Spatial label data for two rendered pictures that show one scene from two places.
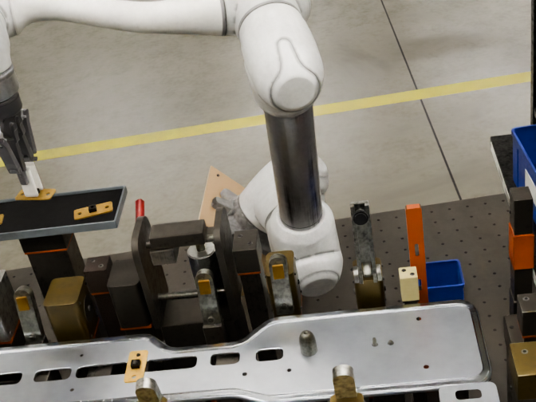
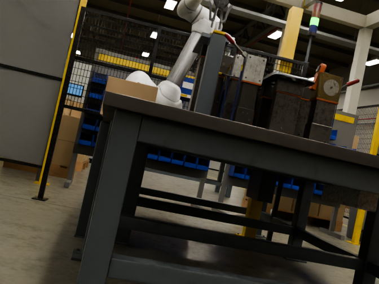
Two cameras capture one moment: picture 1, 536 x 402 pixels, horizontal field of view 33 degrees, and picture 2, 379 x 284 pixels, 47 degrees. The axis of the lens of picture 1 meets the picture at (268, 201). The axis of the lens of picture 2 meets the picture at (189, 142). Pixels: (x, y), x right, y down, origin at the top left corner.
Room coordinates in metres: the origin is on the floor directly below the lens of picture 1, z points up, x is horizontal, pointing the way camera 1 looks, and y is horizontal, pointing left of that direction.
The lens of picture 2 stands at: (2.25, 2.66, 0.57)
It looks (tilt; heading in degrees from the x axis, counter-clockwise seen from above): 2 degrees up; 256
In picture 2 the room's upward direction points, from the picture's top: 12 degrees clockwise
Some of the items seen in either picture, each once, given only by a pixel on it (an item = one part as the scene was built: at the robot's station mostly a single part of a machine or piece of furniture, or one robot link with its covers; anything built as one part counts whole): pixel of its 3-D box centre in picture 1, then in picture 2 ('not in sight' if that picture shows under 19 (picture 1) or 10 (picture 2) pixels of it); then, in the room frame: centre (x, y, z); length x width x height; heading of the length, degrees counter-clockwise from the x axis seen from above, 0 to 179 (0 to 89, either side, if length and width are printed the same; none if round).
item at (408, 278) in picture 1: (414, 340); not in sight; (1.38, -0.24, 0.88); 0.04 x 0.04 x 0.37; 82
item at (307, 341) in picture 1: (307, 344); not in sight; (1.28, -0.02, 1.02); 0.03 x 0.03 x 0.07
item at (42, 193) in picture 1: (34, 192); not in sight; (1.68, 0.49, 1.22); 0.08 x 0.04 x 0.01; 71
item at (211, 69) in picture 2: not in sight; (208, 83); (1.73, 0.75, 0.92); 0.08 x 0.08 x 0.44; 82
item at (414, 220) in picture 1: (421, 305); not in sight; (1.41, -0.27, 0.95); 0.03 x 0.01 x 0.50; 82
